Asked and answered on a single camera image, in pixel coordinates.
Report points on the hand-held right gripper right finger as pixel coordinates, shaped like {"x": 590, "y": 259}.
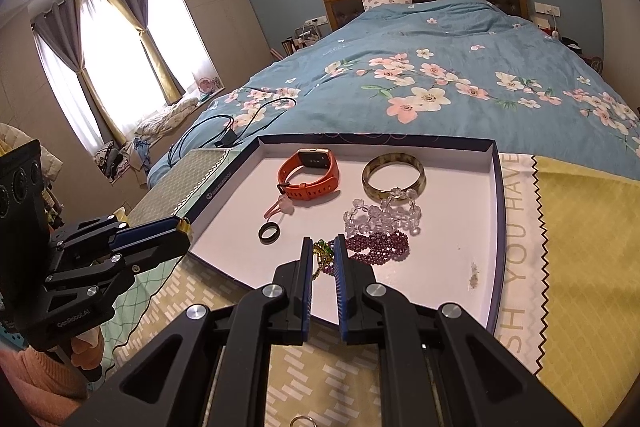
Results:
{"x": 341, "y": 289}

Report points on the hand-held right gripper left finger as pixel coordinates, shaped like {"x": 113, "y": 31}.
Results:
{"x": 306, "y": 289}

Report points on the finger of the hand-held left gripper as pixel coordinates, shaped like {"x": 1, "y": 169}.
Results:
{"x": 160, "y": 254}
{"x": 145, "y": 234}

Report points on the dark blue shallow box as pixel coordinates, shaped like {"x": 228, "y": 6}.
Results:
{"x": 440, "y": 232}

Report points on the person's left forearm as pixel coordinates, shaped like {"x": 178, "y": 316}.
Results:
{"x": 35, "y": 374}

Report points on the person's left hand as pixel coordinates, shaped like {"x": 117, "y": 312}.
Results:
{"x": 90, "y": 349}

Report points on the heap of mixed clothes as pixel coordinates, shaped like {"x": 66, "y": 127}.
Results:
{"x": 120, "y": 159}

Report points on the tortoiseshell bangle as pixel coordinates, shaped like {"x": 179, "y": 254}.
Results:
{"x": 370, "y": 189}

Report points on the white folded quilt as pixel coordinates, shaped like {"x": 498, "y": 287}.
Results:
{"x": 170, "y": 117}

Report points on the orange smartwatch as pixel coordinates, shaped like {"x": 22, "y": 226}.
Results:
{"x": 312, "y": 158}

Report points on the beige quilted cloth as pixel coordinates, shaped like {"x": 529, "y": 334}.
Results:
{"x": 12, "y": 137}

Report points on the small pink fan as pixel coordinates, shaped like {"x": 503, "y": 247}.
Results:
{"x": 205, "y": 87}

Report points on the bright window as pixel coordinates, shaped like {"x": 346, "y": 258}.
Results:
{"x": 110, "y": 67}

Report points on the grey and yellow curtain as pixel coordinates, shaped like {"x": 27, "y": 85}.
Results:
{"x": 135, "y": 7}

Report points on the beige built-in cabinet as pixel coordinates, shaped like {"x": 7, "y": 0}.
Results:
{"x": 225, "y": 17}

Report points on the cluttered bedside items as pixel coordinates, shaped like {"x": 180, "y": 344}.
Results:
{"x": 302, "y": 39}

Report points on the blue floral duvet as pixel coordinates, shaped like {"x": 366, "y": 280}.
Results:
{"x": 450, "y": 57}

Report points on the bedside table items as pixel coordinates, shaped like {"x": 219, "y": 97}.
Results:
{"x": 570, "y": 42}

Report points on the white wall socket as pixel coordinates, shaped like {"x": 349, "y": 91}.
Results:
{"x": 315, "y": 20}
{"x": 547, "y": 8}

